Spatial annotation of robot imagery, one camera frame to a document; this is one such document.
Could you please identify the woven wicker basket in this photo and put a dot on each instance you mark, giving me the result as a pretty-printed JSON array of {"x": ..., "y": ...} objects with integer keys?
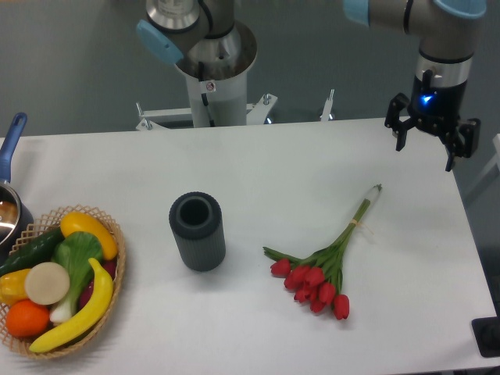
[{"x": 44, "y": 224}]

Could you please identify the blue handled saucepan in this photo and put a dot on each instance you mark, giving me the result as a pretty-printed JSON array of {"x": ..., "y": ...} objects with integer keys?
[{"x": 15, "y": 216}]

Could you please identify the yellow banana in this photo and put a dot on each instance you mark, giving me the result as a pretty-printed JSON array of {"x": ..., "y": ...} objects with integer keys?
[{"x": 83, "y": 320}]

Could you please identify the orange fruit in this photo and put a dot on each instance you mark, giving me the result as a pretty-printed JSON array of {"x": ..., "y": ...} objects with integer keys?
[{"x": 27, "y": 319}]

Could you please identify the black device at edge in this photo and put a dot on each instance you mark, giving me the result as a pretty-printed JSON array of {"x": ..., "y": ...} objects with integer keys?
[{"x": 486, "y": 333}]

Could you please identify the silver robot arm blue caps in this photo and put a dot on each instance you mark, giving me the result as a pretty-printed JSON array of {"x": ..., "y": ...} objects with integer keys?
[{"x": 214, "y": 52}]

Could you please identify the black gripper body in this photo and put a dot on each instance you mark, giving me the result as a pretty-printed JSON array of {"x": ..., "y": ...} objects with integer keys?
[{"x": 435, "y": 110}]

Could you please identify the yellow bell pepper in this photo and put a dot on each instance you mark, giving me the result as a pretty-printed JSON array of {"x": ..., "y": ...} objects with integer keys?
[{"x": 12, "y": 287}]

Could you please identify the beige round disc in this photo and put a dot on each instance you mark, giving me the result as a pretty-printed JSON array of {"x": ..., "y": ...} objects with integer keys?
[{"x": 47, "y": 283}]

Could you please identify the dark green cucumber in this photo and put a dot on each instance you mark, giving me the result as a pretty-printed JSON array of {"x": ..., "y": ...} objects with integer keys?
[{"x": 39, "y": 250}]

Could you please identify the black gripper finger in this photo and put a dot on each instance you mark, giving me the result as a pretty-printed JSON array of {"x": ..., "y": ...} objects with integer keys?
[
  {"x": 463, "y": 141},
  {"x": 392, "y": 120}
]

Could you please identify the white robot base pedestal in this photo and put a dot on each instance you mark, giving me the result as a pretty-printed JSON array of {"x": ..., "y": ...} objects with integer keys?
[{"x": 212, "y": 103}]

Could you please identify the red tulip bouquet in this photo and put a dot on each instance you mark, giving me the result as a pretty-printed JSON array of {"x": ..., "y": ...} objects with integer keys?
[{"x": 318, "y": 278}]

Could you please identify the dark grey ribbed vase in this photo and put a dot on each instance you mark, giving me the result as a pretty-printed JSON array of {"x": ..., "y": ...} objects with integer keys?
[{"x": 196, "y": 221}]

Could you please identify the green bok choy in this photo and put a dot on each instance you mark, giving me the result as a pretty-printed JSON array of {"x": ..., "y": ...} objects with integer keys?
[{"x": 73, "y": 255}]

